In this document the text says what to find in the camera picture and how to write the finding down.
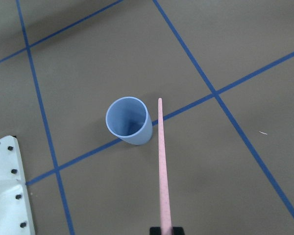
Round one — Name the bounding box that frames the light blue plastic cup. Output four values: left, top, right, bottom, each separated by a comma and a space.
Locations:
105, 96, 153, 145

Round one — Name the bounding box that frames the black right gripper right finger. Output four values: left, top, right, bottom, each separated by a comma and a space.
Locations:
172, 227, 184, 235

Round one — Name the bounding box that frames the pink chopstick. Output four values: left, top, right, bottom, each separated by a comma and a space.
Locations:
158, 98, 173, 235

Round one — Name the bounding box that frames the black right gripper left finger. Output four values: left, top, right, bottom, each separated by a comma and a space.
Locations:
149, 227, 162, 235

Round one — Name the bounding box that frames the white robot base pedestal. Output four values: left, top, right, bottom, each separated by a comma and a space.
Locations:
0, 136, 36, 235

